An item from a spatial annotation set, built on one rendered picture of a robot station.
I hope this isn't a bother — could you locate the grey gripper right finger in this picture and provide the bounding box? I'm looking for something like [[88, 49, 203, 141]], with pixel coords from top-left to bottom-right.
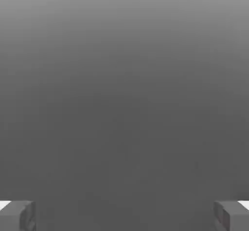
[[213, 200, 249, 231]]

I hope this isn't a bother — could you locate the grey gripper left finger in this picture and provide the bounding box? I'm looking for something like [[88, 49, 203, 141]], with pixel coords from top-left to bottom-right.
[[0, 200, 36, 231]]

